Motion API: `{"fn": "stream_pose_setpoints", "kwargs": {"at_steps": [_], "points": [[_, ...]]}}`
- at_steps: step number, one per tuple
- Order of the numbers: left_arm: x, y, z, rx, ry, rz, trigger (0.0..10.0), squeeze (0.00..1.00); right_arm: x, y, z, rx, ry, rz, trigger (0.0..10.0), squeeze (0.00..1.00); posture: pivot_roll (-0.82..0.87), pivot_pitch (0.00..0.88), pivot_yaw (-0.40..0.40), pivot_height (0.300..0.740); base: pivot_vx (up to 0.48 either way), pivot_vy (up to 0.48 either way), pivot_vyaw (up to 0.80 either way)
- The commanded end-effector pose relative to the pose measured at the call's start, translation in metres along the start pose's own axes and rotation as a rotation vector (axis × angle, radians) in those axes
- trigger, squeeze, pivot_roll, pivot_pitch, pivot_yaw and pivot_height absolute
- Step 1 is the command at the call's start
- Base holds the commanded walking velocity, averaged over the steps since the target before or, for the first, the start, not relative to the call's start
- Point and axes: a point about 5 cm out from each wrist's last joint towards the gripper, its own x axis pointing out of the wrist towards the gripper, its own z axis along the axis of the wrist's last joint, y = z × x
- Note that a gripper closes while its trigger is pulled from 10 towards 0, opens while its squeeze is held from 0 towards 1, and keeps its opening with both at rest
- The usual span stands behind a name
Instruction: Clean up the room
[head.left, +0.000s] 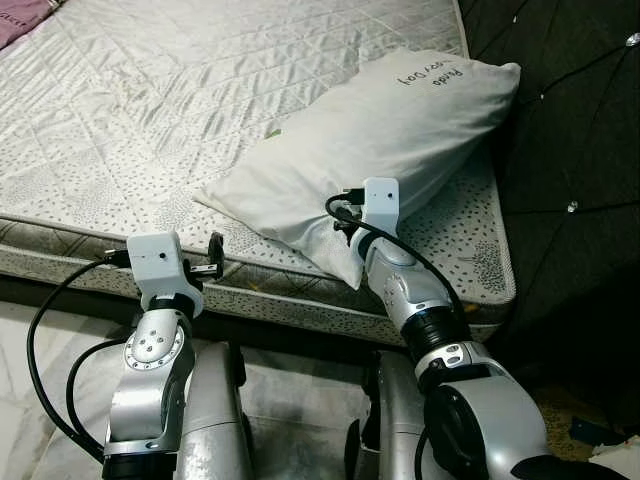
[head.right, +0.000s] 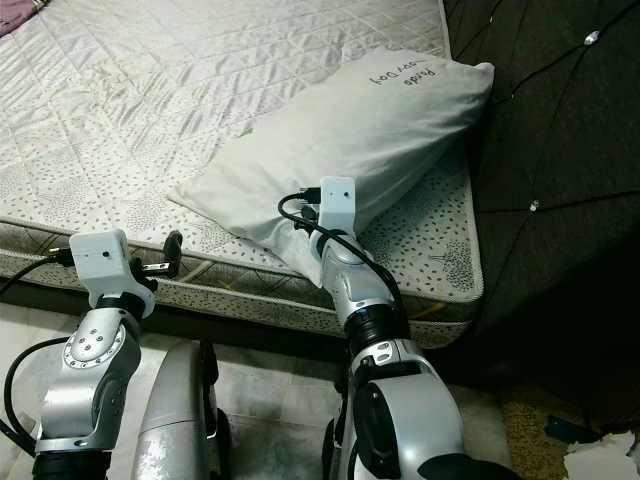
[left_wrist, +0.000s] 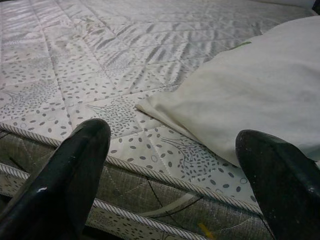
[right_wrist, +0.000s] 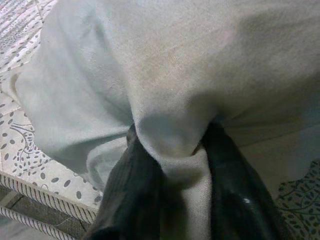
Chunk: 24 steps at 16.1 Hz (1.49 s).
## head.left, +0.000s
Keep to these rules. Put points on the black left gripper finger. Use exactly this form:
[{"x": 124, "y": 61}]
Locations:
[{"x": 215, "y": 252}]

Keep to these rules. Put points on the white pillow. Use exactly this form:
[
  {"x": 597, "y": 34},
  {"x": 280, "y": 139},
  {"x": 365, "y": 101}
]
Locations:
[{"x": 370, "y": 140}]

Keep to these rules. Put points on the silver left robot leg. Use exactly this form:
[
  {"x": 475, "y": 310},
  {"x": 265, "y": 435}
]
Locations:
[{"x": 215, "y": 420}]

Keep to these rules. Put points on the silver robot leg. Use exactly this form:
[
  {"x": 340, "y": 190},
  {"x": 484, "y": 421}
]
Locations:
[
  {"x": 215, "y": 420},
  {"x": 390, "y": 430}
]

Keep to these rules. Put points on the white quilted mattress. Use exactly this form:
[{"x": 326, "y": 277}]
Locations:
[{"x": 150, "y": 110}]

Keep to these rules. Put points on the silver right robot leg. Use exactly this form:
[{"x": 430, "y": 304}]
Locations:
[{"x": 390, "y": 430}]

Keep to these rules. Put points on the black tufted headboard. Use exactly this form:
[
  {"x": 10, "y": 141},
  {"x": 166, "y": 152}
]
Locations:
[{"x": 570, "y": 130}]

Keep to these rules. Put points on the small black object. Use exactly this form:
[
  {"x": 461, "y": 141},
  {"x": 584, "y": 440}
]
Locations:
[{"x": 597, "y": 431}]

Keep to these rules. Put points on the pink cartoon print blanket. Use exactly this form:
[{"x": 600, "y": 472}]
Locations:
[{"x": 20, "y": 18}]

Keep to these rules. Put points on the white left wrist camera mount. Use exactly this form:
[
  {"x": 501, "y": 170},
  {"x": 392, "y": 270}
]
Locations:
[{"x": 160, "y": 268}]

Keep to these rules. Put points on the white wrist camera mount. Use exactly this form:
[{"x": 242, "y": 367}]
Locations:
[
  {"x": 382, "y": 205},
  {"x": 160, "y": 268}
]

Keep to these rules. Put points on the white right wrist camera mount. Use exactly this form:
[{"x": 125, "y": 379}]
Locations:
[{"x": 382, "y": 205}]

